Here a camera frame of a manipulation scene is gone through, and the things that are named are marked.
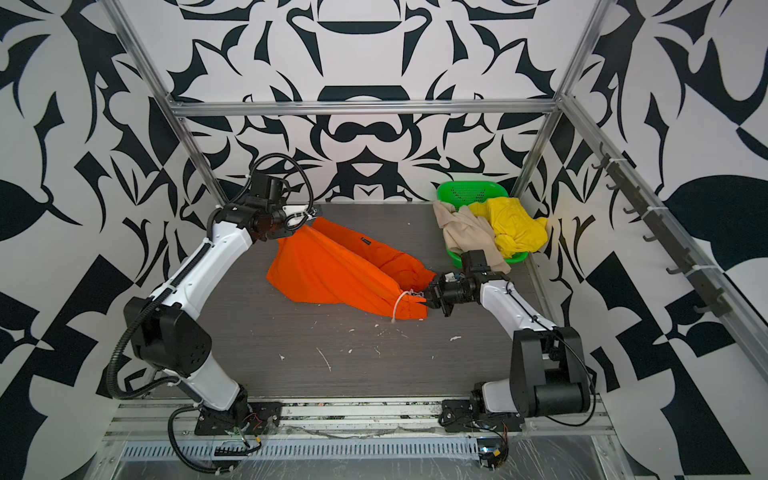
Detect orange shorts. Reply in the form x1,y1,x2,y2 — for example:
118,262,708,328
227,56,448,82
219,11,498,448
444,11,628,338
266,218,435,320

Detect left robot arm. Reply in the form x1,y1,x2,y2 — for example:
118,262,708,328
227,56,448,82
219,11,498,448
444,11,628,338
114,174,322,415

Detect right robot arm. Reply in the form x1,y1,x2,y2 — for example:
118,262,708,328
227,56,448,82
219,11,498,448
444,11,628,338
422,250,597,425

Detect beige shorts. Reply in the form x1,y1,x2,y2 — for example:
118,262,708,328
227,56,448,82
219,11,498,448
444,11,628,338
432,201,511,274

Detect yellow shorts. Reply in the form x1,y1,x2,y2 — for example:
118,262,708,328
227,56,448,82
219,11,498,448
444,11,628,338
468,197,549,259

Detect green plastic basket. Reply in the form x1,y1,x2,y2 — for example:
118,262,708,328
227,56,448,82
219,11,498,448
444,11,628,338
436,181,529,270

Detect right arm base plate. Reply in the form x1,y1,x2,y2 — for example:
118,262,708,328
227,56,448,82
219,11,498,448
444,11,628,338
438,400,524,433

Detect aluminium frame crossbar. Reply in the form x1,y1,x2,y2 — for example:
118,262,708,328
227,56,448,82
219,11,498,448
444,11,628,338
171,99,556,118

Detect left aluminium frame post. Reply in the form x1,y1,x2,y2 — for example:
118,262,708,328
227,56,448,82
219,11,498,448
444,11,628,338
99,0,227,205

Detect aluminium frame post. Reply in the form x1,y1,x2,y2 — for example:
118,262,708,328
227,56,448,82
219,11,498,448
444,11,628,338
511,0,615,197
99,0,227,205

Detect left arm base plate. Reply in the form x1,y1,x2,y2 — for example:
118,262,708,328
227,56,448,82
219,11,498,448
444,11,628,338
194,401,284,436

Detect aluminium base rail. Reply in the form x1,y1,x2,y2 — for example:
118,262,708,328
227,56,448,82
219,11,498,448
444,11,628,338
104,397,616,441

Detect right aluminium frame post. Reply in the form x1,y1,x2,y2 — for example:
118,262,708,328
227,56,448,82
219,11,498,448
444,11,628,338
511,0,615,197

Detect white cable duct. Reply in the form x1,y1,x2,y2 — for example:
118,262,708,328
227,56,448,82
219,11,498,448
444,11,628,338
119,437,481,462

